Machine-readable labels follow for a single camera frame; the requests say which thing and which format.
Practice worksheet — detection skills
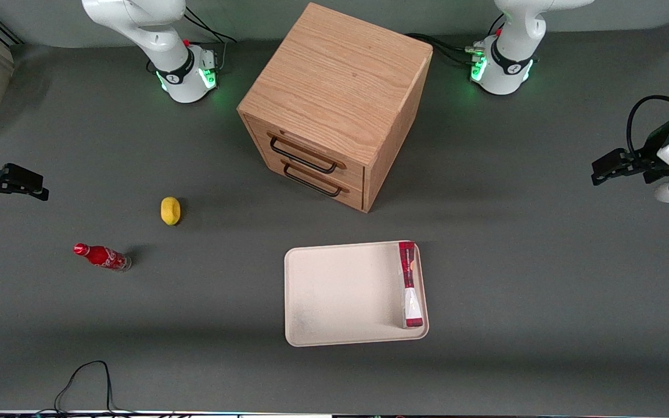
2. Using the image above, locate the wooden two-drawer cabinet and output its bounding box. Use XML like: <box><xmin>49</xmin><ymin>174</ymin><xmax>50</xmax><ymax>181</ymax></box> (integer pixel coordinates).
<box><xmin>237</xmin><ymin>2</ymin><xmax>434</xmax><ymax>214</ymax></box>

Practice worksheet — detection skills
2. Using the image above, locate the beige rectangular tray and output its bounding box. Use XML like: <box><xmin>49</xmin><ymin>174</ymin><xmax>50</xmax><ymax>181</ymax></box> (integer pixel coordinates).
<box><xmin>284</xmin><ymin>240</ymin><xmax>430</xmax><ymax>347</ymax></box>

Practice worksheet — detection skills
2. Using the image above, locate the yellow lemon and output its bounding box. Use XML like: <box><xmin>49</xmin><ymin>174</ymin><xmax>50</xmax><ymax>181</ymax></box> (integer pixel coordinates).
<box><xmin>160</xmin><ymin>197</ymin><xmax>182</xmax><ymax>226</ymax></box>

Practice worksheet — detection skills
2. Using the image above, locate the black metal drawer handle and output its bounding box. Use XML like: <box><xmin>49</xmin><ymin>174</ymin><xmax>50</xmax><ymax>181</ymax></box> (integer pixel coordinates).
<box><xmin>269</xmin><ymin>135</ymin><xmax>339</xmax><ymax>174</ymax></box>
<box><xmin>282</xmin><ymin>163</ymin><xmax>344</xmax><ymax>197</ymax></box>

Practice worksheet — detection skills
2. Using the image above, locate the black looped table cable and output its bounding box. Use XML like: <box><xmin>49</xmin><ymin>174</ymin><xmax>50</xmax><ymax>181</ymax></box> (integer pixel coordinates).
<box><xmin>53</xmin><ymin>361</ymin><xmax>138</xmax><ymax>416</ymax></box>

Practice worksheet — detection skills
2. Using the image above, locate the red cola bottle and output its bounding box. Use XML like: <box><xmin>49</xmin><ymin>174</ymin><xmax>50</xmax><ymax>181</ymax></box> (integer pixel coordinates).
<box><xmin>73</xmin><ymin>243</ymin><xmax>132</xmax><ymax>272</ymax></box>

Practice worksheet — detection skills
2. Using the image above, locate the black right arm base cable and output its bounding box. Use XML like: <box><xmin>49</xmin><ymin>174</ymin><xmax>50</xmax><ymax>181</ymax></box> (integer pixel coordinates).
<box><xmin>184</xmin><ymin>6</ymin><xmax>238</xmax><ymax>71</ymax></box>

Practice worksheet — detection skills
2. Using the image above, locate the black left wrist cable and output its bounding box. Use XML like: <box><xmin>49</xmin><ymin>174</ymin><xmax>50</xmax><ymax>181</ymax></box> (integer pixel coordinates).
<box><xmin>627</xmin><ymin>95</ymin><xmax>669</xmax><ymax>160</ymax></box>

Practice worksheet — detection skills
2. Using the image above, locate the red cookie box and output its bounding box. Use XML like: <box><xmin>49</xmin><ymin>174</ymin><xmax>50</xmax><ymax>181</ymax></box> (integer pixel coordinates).
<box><xmin>398</xmin><ymin>241</ymin><xmax>425</xmax><ymax>329</ymax></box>

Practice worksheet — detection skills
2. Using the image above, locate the black arm base cable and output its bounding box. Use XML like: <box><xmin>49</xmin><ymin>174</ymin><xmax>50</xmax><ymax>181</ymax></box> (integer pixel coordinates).
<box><xmin>184</xmin><ymin>6</ymin><xmax>238</xmax><ymax>71</ymax></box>
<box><xmin>407</xmin><ymin>33</ymin><xmax>486</xmax><ymax>67</ymax></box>

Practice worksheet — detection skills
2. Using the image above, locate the black left arm base cable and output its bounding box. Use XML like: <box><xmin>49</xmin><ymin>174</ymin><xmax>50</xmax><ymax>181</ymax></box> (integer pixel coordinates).
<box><xmin>407</xmin><ymin>33</ymin><xmax>486</xmax><ymax>67</ymax></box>

